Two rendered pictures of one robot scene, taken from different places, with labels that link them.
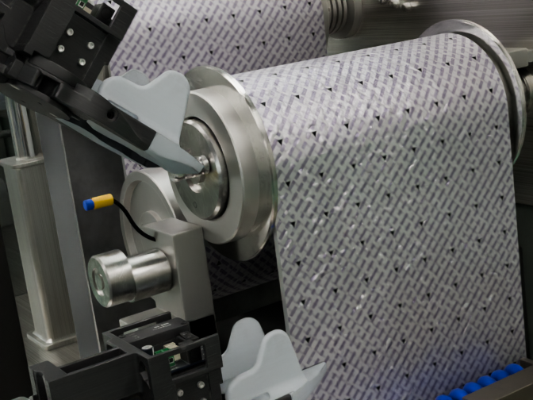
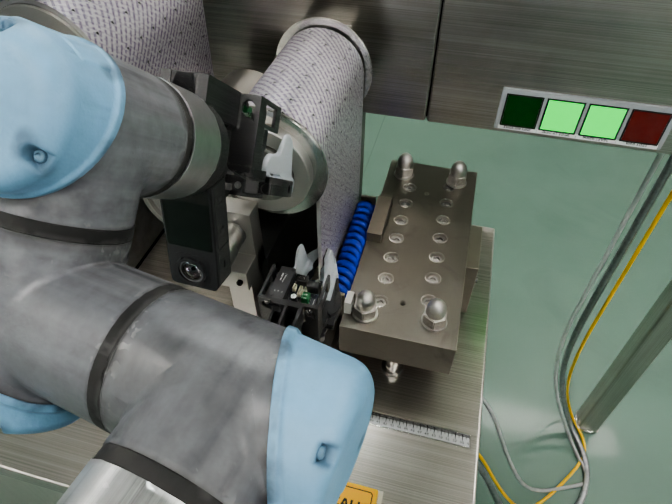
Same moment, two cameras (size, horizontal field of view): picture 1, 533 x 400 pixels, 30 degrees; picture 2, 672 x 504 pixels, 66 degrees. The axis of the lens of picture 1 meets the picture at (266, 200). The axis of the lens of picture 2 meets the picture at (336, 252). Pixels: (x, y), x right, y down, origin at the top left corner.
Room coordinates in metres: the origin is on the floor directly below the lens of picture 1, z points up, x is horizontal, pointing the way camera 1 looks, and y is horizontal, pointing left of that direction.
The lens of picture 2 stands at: (0.32, 0.31, 1.61)
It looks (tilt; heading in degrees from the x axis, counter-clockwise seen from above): 46 degrees down; 316
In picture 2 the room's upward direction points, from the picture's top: straight up
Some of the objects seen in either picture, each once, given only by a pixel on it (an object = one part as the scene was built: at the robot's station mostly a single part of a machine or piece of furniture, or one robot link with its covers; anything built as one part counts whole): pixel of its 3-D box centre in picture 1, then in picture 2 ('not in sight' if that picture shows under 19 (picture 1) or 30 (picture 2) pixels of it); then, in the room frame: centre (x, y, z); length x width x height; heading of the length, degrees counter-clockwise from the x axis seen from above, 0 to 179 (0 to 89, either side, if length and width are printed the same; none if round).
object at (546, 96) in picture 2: not in sight; (581, 118); (0.56, -0.44, 1.18); 0.25 x 0.01 x 0.07; 31
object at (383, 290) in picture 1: (412, 305); (341, 197); (0.74, -0.10, 1.12); 0.23 x 0.01 x 0.18; 121
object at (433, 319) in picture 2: not in sight; (435, 311); (0.53, -0.08, 1.05); 0.04 x 0.04 x 0.04
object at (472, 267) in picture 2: not in sight; (469, 269); (0.58, -0.26, 0.96); 0.10 x 0.03 x 0.11; 121
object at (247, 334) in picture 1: (253, 355); (302, 261); (0.68, 0.02, 1.11); 0.09 x 0.03 x 0.06; 123
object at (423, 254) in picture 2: not in sight; (416, 250); (0.65, -0.19, 1.00); 0.40 x 0.16 x 0.06; 121
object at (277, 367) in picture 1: (279, 368); (327, 266); (0.65, 0.01, 1.11); 0.09 x 0.03 x 0.06; 120
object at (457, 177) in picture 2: not in sight; (458, 172); (0.70, -0.35, 1.05); 0.04 x 0.04 x 0.04
